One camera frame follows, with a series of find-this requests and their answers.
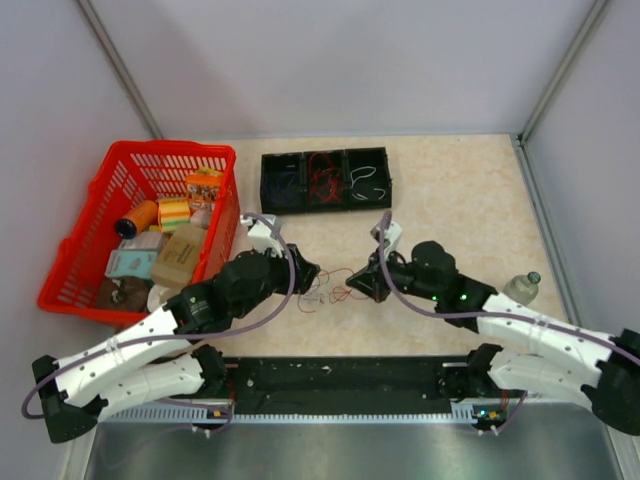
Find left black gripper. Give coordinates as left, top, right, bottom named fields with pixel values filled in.
left=234, top=244, right=320, bottom=320

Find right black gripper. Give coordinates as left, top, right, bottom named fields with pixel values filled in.
left=346, top=244, right=441, bottom=304

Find red wires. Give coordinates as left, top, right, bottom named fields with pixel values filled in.
left=305, top=150, right=347, bottom=205
left=297, top=267, right=371, bottom=315

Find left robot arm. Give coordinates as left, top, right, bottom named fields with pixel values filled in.
left=32, top=244, right=320, bottom=444

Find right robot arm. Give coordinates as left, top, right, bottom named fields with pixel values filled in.
left=346, top=241, right=639, bottom=436

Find black three-compartment tray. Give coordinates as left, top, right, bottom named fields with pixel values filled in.
left=260, top=147, right=393, bottom=215

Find pink wrapped package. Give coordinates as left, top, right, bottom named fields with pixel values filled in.
left=190, top=208, right=214, bottom=230

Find brown cardboard box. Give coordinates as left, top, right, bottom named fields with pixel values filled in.
left=150, top=224, right=206, bottom=290

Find orange snack package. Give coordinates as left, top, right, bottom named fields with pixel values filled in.
left=186, top=167, right=223, bottom=212

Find yellow green striped roll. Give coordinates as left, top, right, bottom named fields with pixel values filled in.
left=157, top=197, right=191, bottom=233

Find white round container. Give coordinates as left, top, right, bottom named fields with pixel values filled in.
left=146, top=284, right=178, bottom=312

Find clear plastic bottle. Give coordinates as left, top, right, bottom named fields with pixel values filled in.
left=503, top=271, right=542, bottom=305

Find pink white box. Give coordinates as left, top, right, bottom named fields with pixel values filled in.
left=118, top=231, right=170, bottom=253

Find orange black cylinder can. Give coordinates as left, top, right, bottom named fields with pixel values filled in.
left=114, top=200, right=158, bottom=240

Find teal small box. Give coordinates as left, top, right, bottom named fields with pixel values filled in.
left=104, top=249, right=158, bottom=280

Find brown furry item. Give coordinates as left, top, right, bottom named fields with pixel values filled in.
left=94, top=276, right=151, bottom=313

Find red plastic basket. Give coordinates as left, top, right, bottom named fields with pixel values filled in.
left=37, top=140, right=240, bottom=329

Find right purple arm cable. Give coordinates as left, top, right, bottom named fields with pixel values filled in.
left=377, top=209, right=640, bottom=435

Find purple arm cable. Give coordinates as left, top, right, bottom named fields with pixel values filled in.
left=377, top=209, right=640, bottom=435
left=20, top=212, right=294, bottom=441

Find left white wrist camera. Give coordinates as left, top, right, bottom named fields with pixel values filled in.
left=240, top=214, right=283, bottom=258

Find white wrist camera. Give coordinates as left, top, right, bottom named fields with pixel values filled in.
left=370, top=221, right=403, bottom=259
left=240, top=214, right=283, bottom=258

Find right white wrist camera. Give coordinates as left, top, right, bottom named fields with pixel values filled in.
left=370, top=221, right=403, bottom=259

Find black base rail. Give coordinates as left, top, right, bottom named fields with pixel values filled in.
left=169, top=355, right=529, bottom=416

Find white slotted cable duct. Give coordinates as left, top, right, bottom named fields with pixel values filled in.
left=105, top=403, right=231, bottom=424

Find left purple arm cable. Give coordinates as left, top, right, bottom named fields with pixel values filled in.
left=20, top=212, right=294, bottom=441

